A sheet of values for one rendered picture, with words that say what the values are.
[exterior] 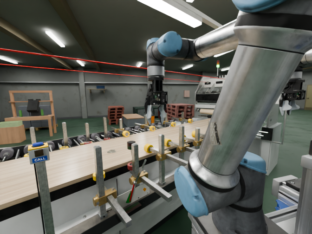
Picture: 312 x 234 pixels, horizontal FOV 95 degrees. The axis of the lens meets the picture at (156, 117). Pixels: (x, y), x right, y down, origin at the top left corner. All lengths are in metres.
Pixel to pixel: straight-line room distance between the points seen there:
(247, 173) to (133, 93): 10.58
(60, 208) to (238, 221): 1.04
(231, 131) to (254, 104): 0.06
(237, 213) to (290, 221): 0.37
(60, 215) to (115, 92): 9.90
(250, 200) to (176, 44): 0.51
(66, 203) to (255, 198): 1.07
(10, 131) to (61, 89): 5.50
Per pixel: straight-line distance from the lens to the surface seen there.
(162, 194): 0.97
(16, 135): 6.47
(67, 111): 11.29
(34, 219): 1.25
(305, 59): 0.98
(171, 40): 0.54
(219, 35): 0.51
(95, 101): 10.89
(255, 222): 0.55
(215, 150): 0.31
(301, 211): 0.69
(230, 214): 0.53
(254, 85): 0.26
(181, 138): 1.34
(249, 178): 0.46
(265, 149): 3.25
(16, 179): 1.39
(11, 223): 1.24
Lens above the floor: 1.44
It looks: 8 degrees down
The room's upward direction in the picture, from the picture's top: 1 degrees counter-clockwise
